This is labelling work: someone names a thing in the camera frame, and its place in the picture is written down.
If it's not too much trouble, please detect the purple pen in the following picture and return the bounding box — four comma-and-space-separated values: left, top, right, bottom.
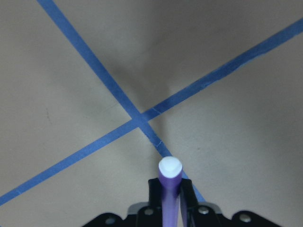
158, 156, 183, 227

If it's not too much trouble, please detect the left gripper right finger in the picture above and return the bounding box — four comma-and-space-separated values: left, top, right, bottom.
180, 179, 198, 208

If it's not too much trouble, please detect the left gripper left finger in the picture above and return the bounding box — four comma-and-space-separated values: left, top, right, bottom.
148, 178, 162, 209

